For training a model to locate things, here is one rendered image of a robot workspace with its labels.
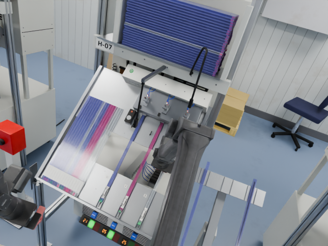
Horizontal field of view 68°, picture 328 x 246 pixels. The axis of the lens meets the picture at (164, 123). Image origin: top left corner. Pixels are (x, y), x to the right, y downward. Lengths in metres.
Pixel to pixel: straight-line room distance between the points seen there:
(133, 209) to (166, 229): 0.76
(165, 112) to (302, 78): 3.32
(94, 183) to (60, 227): 0.86
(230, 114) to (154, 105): 2.30
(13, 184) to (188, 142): 0.47
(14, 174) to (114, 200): 0.62
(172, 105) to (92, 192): 0.60
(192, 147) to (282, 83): 3.86
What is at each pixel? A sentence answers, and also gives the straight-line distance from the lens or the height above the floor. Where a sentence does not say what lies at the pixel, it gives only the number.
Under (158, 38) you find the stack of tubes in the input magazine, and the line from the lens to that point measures 1.24.
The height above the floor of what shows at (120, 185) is 0.82.
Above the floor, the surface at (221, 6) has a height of 1.67.
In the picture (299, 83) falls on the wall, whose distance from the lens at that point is 4.35.
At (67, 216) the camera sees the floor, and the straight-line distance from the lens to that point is 2.17.
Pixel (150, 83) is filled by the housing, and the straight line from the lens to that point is 1.30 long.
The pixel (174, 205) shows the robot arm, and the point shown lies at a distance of 0.50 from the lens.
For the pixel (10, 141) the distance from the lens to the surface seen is 1.69.
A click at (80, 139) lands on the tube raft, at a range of 1.38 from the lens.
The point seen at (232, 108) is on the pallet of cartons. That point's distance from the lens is 3.44.
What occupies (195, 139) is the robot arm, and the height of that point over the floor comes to 1.47.
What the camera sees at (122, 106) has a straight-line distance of 1.37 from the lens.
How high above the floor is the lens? 1.76
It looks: 31 degrees down
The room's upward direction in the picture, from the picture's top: 15 degrees clockwise
